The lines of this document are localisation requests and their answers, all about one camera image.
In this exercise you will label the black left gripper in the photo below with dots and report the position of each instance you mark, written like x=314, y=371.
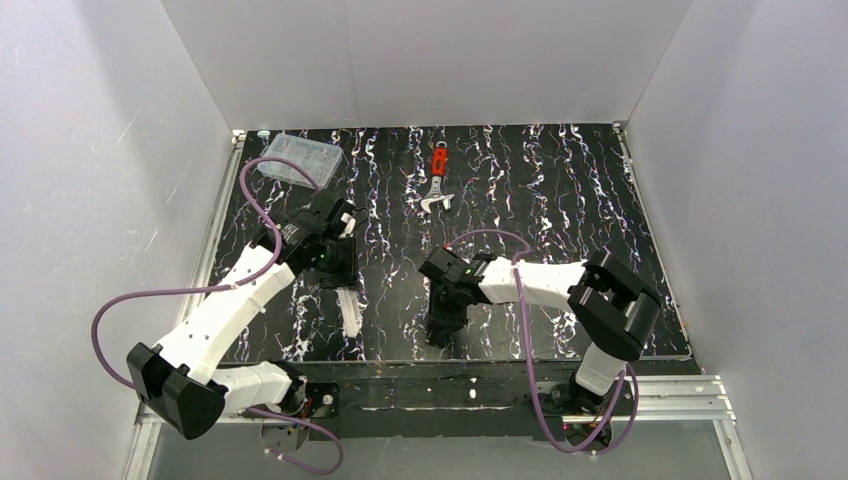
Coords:
x=342, y=279

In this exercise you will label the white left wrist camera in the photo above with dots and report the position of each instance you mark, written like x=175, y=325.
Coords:
x=353, y=221

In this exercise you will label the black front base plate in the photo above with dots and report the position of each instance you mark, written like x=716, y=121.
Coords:
x=426, y=399

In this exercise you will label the white remote control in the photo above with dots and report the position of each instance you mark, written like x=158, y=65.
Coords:
x=351, y=311

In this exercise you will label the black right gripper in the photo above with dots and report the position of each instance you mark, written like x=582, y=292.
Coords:
x=443, y=312

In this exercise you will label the red handled adjustable wrench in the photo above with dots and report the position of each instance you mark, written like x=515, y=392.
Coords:
x=438, y=169

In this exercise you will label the clear plastic screw box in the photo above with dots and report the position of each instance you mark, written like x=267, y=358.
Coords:
x=319, y=160

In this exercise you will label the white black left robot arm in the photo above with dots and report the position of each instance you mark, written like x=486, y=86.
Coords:
x=180, y=378

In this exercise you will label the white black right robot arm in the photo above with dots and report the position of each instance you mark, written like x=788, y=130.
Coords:
x=615, y=307

